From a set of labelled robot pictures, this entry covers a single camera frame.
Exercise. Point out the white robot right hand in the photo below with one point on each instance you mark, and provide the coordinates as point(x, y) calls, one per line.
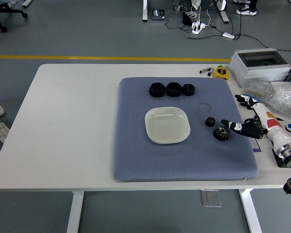
point(269, 121)

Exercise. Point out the large black bevel gear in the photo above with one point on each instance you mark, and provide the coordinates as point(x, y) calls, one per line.
point(221, 133)

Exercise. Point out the small black gear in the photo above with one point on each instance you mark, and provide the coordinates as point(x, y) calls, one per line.
point(210, 121)

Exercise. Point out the flat white box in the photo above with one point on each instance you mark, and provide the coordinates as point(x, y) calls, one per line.
point(283, 87)

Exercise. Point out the small black hex nut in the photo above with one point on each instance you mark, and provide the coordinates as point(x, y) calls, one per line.
point(189, 89)

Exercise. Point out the large black hex nut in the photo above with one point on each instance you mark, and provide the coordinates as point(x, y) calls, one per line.
point(156, 89)
point(174, 89)

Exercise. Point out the black charger box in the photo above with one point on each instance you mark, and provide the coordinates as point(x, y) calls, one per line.
point(186, 19)

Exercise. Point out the clear bag of white parts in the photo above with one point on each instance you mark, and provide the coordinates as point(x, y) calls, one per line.
point(285, 102)

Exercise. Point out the purple-edged white card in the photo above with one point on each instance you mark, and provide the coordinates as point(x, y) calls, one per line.
point(256, 145)

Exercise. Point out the clear bag of blue resistors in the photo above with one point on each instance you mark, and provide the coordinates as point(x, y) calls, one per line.
point(254, 87)

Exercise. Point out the yellow tape measure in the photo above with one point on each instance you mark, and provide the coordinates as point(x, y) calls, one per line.
point(221, 72)

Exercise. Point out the black marker pen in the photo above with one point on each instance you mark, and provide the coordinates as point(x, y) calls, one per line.
point(209, 73)

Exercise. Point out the white table leg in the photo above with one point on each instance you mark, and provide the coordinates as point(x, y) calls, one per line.
point(251, 211)
point(75, 211)

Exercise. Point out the white power adapter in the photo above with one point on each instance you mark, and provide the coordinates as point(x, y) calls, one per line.
point(228, 35)

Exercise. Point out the grey metal floor plate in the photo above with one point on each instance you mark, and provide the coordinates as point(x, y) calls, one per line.
point(211, 198)

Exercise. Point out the white square dish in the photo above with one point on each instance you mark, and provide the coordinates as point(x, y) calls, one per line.
point(167, 126)

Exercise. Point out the blue-grey padded mat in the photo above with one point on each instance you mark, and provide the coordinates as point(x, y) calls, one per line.
point(160, 165)

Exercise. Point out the white power strip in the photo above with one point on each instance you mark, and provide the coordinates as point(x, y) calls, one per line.
point(198, 27)

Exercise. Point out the grey desk leg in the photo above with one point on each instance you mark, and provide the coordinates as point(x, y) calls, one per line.
point(223, 12)

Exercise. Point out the black desk phone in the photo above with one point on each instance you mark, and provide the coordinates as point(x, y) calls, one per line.
point(158, 14)

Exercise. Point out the white desk leg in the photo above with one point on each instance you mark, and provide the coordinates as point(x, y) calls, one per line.
point(145, 11)

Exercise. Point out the white desk foot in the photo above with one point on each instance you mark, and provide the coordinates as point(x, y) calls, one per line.
point(26, 3)

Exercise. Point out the grey electrical enclosure box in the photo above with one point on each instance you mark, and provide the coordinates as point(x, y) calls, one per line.
point(259, 70)

